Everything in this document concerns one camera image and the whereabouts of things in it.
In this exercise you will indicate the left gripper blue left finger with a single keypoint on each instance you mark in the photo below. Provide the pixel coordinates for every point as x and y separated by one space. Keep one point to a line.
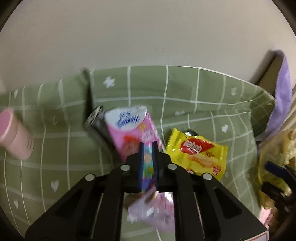
141 165

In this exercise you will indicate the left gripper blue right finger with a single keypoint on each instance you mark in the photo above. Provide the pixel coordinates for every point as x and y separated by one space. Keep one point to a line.
155 166

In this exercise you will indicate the pink snack box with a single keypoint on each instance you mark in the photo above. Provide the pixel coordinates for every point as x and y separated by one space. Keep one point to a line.
128 127

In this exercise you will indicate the yellow wafer wrapper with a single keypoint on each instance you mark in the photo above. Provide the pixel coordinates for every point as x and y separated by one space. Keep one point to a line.
196 154

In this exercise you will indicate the pink candy wrapper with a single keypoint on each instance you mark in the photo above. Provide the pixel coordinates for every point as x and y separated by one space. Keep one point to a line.
152 207

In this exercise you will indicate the yellow-green trash bag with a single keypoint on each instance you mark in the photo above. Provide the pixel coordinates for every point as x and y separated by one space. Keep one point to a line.
279 149

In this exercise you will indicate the green checked blanket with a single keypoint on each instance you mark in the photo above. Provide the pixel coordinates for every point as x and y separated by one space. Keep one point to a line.
40 195

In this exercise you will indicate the purple pillow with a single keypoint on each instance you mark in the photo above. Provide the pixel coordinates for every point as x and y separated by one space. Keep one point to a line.
277 82

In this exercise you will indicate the pink round bottle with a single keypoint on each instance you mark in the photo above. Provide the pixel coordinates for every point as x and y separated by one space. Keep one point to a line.
15 137

